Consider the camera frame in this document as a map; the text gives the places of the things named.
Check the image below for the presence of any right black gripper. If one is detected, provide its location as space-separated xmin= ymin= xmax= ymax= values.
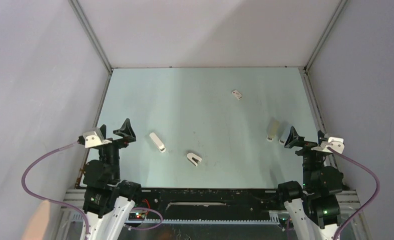
xmin=284 ymin=125 xmax=328 ymax=189

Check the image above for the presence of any small white mini stapler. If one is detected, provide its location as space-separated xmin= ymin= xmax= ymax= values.
xmin=186 ymin=152 xmax=202 ymax=167

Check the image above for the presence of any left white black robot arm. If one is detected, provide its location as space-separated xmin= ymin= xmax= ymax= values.
xmin=78 ymin=118 xmax=143 ymax=240

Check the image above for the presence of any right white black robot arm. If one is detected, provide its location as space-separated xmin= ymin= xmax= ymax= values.
xmin=275 ymin=126 xmax=345 ymax=240

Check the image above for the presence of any beige stapler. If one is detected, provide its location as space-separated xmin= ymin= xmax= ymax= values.
xmin=266 ymin=118 xmax=280 ymax=142

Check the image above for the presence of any long white stapler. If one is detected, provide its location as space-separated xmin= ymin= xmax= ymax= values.
xmin=149 ymin=132 xmax=166 ymax=153

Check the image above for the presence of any left small circuit board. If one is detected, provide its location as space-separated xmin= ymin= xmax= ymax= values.
xmin=128 ymin=212 xmax=147 ymax=221

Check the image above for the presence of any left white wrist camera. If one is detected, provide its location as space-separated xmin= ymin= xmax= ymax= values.
xmin=82 ymin=130 xmax=112 ymax=149

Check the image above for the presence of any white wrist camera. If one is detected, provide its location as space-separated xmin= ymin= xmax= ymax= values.
xmin=311 ymin=136 xmax=345 ymax=154
xmin=82 ymin=130 xmax=112 ymax=149

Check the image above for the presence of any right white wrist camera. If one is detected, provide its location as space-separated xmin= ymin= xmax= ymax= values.
xmin=311 ymin=136 xmax=345 ymax=154

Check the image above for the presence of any white cable duct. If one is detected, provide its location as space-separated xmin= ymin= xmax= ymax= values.
xmin=71 ymin=211 xmax=280 ymax=226

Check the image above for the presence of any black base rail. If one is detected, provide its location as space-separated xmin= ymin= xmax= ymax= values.
xmin=135 ymin=188 xmax=285 ymax=223

